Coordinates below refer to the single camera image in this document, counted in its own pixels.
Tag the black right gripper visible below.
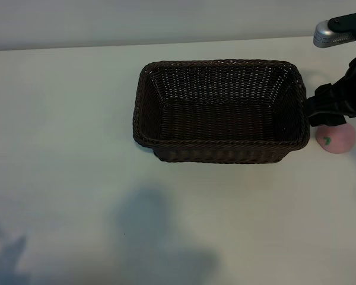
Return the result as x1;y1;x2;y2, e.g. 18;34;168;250
304;55;356;128

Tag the pink peach with green mark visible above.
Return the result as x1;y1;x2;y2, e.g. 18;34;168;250
316;123;356;154

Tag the dark brown wicker basket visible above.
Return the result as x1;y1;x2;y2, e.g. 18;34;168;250
132;59;311;164

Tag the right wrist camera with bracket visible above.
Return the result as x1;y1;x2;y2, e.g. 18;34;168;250
313;10;356;58

